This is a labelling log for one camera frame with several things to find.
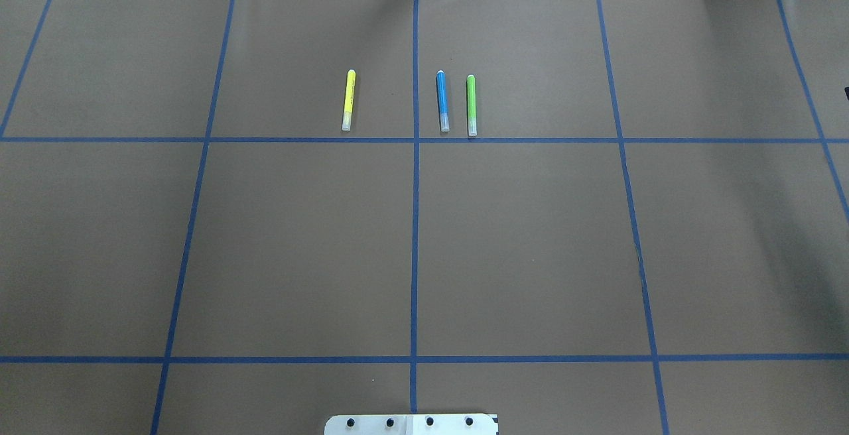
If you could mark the blue highlighter pen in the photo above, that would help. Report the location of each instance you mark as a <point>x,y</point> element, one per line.
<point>442,100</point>

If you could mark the green highlighter pen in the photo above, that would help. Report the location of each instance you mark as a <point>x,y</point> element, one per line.
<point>471,108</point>

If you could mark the yellow highlighter pen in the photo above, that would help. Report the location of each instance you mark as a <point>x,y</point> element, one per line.
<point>349,100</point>

